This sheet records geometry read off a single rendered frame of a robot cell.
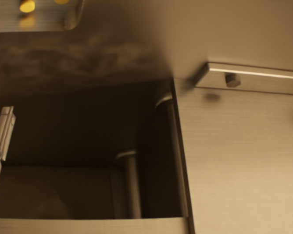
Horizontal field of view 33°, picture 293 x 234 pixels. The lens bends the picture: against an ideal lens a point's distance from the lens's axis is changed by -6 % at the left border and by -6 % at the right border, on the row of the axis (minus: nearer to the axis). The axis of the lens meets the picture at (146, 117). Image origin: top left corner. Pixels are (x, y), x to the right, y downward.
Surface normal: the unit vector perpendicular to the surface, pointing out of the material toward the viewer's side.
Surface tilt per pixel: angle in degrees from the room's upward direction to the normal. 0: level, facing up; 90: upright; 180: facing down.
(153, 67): 0
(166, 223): 90
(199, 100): 90
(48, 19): 90
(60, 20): 90
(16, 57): 0
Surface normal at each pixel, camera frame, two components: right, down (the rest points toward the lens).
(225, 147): 0.32, -0.41
